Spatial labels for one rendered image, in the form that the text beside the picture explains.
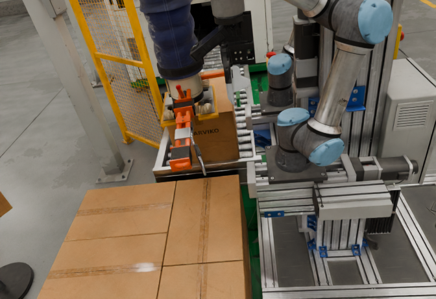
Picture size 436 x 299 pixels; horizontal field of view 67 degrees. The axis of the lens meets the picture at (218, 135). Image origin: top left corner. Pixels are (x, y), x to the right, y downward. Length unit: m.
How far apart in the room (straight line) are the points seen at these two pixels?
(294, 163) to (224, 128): 0.76
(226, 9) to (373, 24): 0.44
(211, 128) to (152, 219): 0.62
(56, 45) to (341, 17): 2.09
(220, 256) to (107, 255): 0.60
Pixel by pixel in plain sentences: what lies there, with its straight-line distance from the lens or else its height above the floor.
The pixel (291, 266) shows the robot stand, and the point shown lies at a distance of 2.04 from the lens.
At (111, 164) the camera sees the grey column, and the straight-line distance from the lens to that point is 3.17.
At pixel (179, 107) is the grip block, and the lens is 1.47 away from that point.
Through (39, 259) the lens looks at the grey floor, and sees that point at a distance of 2.91.
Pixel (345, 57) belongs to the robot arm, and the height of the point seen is 1.51.
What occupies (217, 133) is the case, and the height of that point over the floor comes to 0.80.
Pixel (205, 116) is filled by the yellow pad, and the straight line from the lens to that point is 1.61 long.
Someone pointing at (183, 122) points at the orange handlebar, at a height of 1.19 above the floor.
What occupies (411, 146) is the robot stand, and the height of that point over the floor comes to 0.99.
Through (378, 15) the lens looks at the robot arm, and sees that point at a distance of 1.04.
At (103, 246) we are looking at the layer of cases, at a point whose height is 0.54.
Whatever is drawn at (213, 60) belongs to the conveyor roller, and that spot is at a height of 0.53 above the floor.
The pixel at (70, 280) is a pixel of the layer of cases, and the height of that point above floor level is 0.54.
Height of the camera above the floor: 1.94
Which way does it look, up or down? 35 degrees down
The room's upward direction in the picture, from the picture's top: 11 degrees counter-clockwise
